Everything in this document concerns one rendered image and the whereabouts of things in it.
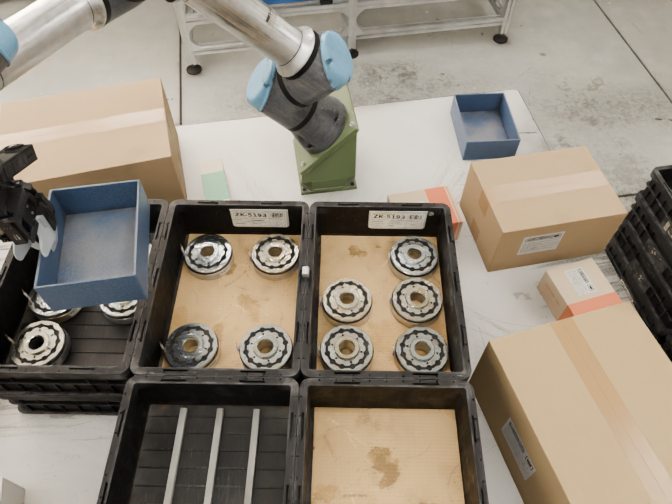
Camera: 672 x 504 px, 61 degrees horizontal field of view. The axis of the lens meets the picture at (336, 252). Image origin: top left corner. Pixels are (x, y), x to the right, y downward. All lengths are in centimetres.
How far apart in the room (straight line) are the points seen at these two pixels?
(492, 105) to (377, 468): 115
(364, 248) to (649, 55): 259
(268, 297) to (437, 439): 44
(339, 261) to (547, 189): 52
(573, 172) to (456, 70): 176
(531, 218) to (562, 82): 193
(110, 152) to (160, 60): 187
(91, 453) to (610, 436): 97
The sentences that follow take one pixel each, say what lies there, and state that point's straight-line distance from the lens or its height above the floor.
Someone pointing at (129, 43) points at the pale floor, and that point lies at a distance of 346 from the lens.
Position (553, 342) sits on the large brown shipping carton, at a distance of 114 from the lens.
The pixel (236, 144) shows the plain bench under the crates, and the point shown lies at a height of 70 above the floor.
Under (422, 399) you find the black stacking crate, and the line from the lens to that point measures 106.
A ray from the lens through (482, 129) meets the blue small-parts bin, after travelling 176.
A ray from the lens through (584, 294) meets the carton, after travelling 138.
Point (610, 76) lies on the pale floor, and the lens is 336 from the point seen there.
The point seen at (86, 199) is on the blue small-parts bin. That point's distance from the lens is 108.
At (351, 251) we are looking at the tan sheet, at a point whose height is 83.
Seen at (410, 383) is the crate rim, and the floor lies 93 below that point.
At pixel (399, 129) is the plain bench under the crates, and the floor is 70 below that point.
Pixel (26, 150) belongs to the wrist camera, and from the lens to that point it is 97.
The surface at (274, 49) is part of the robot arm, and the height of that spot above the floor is 116.
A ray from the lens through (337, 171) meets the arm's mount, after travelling 149.
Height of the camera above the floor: 186
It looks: 55 degrees down
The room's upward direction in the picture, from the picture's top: straight up
